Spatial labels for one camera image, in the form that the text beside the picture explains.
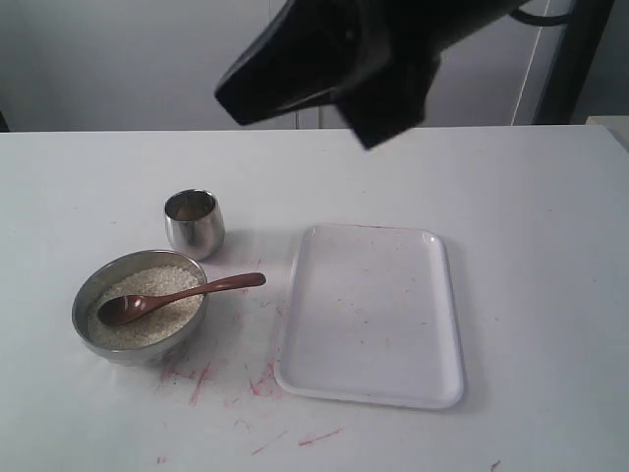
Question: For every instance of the brown wooden spoon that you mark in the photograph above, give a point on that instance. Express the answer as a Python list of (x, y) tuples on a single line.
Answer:
[(129, 308)]

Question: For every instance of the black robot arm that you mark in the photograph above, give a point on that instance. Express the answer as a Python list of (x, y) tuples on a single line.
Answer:
[(374, 61)]

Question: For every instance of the small steel cup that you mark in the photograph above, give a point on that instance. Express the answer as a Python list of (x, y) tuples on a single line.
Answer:
[(194, 223)]

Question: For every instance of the white rice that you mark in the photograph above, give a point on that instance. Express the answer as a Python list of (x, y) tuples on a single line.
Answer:
[(155, 281)]

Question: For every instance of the steel bowl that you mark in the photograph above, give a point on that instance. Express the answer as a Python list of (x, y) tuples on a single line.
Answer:
[(119, 269)]

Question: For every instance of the white plastic tray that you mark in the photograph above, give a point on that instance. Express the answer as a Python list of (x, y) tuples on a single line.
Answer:
[(370, 318)]

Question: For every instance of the white cabinet doors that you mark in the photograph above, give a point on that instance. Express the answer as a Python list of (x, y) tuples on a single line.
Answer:
[(153, 65)]

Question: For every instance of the dark vertical post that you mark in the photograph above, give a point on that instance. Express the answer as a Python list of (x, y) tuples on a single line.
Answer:
[(572, 61)]

